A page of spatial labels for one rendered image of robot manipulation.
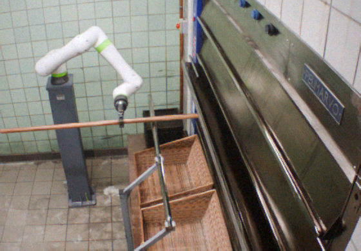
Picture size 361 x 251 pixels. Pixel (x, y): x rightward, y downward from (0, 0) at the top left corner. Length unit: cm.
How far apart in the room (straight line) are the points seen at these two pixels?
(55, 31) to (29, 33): 24
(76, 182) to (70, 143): 42
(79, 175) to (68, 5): 147
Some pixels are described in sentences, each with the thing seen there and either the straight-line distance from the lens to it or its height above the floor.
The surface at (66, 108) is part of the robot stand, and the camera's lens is 299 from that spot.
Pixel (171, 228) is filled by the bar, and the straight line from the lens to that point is 174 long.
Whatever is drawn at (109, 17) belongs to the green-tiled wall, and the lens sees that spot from 340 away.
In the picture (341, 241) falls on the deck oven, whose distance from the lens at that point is 100.
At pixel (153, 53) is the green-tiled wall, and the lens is 353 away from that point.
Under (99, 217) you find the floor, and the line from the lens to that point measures 344.
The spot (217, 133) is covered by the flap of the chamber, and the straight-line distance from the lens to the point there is 187.
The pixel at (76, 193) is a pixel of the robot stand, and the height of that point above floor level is 14.
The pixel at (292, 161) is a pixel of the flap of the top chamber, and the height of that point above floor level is 175.
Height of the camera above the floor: 247
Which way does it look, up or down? 32 degrees down
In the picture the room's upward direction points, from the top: straight up
